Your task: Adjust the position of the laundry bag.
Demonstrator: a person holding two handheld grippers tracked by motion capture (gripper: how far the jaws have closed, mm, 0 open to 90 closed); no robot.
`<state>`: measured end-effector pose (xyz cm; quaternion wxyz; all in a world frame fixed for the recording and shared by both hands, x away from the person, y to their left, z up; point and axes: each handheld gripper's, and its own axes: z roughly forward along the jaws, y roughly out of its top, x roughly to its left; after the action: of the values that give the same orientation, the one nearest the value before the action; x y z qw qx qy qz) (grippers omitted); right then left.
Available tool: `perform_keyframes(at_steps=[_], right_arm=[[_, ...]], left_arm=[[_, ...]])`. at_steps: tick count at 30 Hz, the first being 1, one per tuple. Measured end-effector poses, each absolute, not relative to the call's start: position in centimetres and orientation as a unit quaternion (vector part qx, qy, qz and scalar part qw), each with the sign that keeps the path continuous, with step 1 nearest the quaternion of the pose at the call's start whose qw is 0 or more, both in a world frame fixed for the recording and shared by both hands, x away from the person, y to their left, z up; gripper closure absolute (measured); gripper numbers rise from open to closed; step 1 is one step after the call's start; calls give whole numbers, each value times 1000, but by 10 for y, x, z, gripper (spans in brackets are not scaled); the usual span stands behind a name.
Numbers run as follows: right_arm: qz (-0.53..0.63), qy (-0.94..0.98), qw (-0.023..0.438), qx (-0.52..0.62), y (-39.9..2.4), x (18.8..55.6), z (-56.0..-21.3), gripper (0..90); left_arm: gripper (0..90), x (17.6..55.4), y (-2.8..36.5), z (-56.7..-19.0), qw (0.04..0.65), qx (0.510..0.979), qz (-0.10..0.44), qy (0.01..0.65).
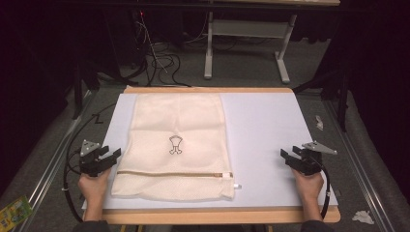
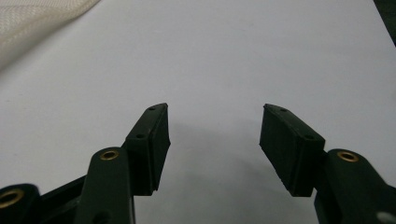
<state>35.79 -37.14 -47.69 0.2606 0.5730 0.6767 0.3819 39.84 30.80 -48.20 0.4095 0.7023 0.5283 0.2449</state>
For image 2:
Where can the white table sheet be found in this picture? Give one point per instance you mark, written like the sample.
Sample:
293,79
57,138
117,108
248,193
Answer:
218,62

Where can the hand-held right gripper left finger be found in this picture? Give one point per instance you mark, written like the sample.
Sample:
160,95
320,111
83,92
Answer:
146,155

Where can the cream mesh laundry bag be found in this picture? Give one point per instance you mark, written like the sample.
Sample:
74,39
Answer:
28,25

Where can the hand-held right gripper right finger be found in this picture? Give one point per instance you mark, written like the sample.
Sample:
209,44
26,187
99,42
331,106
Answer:
289,149

